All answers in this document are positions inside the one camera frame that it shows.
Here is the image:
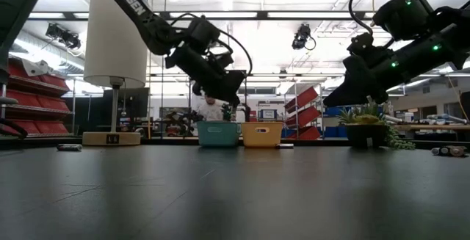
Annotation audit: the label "black chair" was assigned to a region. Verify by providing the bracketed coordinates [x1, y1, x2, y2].
[0, 96, 30, 140]

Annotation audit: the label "teal plastic bin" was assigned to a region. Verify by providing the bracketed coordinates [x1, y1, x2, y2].
[196, 120, 242, 148]

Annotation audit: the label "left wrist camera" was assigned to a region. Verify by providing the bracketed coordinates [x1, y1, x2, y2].
[209, 51, 235, 71]

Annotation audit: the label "wooden desk with grey legs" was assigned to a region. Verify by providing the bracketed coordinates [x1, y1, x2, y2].
[392, 123, 470, 133]

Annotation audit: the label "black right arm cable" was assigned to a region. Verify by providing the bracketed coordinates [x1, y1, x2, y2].
[347, 0, 401, 35]

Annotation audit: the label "black room monitor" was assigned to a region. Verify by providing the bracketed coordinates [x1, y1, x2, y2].
[102, 87, 151, 120]

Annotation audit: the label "yellow plastic bin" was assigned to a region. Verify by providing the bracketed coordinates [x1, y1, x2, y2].
[241, 121, 285, 148]

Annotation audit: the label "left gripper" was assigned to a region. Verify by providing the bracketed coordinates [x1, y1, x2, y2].
[164, 45, 252, 123]

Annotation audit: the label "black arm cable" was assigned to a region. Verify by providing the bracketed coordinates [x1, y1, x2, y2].
[216, 29, 254, 76]
[347, 0, 401, 35]

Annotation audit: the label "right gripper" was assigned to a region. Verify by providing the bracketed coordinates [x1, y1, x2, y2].
[322, 46, 424, 108]

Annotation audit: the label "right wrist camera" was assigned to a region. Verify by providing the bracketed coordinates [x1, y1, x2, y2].
[347, 32, 376, 56]

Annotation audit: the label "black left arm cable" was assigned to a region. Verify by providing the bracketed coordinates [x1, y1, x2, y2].
[216, 29, 254, 76]

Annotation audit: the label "white shade table lamp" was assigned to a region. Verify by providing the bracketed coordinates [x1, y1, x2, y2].
[81, 0, 148, 147]

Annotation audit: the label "small grey battery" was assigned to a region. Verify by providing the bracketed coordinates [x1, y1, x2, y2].
[56, 143, 83, 152]

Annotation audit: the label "red bin shelving rack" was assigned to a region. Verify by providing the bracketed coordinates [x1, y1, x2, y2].
[0, 56, 74, 138]

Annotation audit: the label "person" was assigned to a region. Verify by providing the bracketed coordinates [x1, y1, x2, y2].
[196, 93, 225, 123]

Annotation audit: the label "succulent plant in black pot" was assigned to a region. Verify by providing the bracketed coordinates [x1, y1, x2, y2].
[336, 102, 416, 151]

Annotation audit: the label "black ceiling camera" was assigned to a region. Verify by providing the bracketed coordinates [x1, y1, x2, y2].
[44, 22, 82, 50]
[292, 23, 317, 52]

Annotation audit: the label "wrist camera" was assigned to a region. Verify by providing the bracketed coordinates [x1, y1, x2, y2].
[209, 51, 235, 71]
[347, 32, 376, 56]

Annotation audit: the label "tilted red bin rack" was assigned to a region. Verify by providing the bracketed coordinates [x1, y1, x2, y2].
[283, 85, 324, 141]

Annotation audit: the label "blue storage bins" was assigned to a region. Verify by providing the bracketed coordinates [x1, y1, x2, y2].
[322, 106, 355, 138]

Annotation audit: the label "blue framed sign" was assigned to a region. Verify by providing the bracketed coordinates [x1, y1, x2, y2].
[258, 108, 279, 121]

